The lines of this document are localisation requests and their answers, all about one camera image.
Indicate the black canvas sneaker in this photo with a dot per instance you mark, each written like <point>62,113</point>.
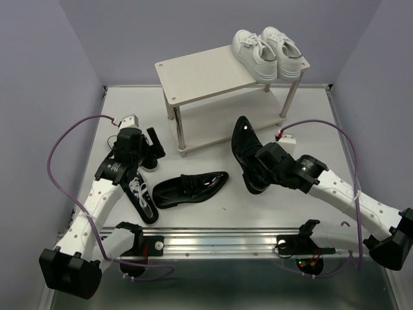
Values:
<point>149,164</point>
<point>136,189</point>

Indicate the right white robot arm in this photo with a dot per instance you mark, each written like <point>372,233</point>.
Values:
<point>383,231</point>

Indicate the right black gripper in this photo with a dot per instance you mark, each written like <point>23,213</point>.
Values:
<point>272,178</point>

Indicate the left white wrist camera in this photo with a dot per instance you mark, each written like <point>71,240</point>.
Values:
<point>129,121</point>

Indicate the black canvas sneaker near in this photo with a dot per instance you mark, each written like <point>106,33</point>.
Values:
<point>136,189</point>

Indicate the black canvas sneaker far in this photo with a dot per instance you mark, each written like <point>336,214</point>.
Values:
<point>149,164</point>

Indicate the white sneaker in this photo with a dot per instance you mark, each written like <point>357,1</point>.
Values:
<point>256,56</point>
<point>288,55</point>

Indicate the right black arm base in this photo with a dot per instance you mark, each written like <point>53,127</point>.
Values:
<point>308,255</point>

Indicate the aluminium mounting rail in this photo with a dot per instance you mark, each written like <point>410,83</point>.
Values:
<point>178,244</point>

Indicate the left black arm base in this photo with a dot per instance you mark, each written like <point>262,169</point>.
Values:
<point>150,246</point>

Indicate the white two-tier shoe shelf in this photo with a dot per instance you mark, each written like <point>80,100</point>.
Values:
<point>206,92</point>

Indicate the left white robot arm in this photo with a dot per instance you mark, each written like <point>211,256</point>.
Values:
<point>77,262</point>

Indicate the black loafer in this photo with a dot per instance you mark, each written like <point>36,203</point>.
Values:
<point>244,145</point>
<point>195,188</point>

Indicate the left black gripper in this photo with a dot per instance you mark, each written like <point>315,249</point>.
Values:
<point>153,136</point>

